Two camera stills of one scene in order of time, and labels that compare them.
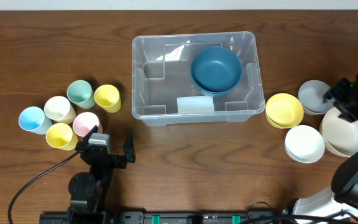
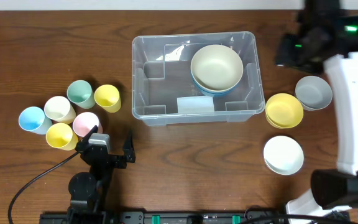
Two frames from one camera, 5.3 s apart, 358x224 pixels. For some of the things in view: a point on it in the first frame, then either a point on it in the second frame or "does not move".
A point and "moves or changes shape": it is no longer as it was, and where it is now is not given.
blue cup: x=33 y=119 does not move
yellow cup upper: x=107 y=97 does not move
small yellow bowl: x=284 y=111 does not move
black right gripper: x=340 y=100 -> x=286 y=54
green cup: x=80 y=93 does not move
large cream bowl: x=344 y=138 -> x=216 y=67
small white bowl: x=304 y=144 -> x=283 y=155
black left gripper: x=107 y=158 does not move
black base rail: x=194 y=217 does not move
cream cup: x=58 y=109 does not move
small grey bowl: x=311 y=96 moves or changes shape
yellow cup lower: x=59 y=135 does not move
